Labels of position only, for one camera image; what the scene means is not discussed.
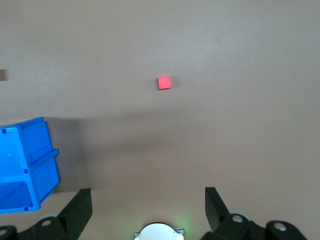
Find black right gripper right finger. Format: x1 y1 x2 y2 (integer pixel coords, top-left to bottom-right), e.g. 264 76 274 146
199 186 308 240

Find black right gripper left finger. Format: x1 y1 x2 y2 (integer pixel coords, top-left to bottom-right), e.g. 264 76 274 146
0 188 93 240

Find red cube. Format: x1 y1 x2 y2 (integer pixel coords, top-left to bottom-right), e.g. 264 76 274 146
157 75 173 91

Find blue plastic storage bin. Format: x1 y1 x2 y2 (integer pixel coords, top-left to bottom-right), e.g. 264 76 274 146
0 116 61 215

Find brown table mat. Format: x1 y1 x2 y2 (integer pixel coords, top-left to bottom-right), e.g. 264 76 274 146
0 0 320 240

